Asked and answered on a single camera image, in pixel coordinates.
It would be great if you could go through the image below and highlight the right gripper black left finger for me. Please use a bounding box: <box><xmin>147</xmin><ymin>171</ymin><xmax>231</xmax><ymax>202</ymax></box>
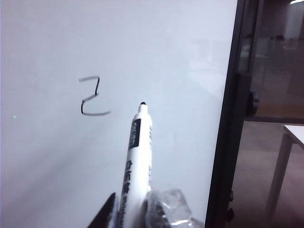
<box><xmin>86</xmin><ymin>191</ymin><xmax>117</xmax><ymax>228</ymax></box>

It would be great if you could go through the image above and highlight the right gripper tape-wrapped right finger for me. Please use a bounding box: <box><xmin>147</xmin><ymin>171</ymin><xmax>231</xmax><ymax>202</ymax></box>
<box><xmin>144</xmin><ymin>188</ymin><xmax>205</xmax><ymax>228</ymax></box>

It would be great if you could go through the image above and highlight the white marker pen black label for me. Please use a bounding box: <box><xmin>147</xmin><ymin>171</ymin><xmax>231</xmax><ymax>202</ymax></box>
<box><xmin>113</xmin><ymin>101</ymin><xmax>154</xmax><ymax>228</ymax></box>

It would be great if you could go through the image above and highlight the round black stand knob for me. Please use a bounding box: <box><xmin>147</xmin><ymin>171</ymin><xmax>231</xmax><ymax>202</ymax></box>
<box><xmin>246</xmin><ymin>91</ymin><xmax>260</xmax><ymax>116</ymax></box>

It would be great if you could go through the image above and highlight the white table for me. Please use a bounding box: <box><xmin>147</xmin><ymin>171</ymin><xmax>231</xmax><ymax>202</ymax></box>
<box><xmin>265</xmin><ymin>123</ymin><xmax>304</xmax><ymax>214</ymax></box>

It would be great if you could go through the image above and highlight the black board stand post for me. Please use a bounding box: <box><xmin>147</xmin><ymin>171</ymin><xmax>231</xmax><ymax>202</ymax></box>
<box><xmin>205</xmin><ymin>0</ymin><xmax>264</xmax><ymax>228</ymax></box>

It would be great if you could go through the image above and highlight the white glass board black frame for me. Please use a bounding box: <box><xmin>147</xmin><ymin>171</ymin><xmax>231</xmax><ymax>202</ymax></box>
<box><xmin>0</xmin><ymin>0</ymin><xmax>239</xmax><ymax>228</ymax></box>

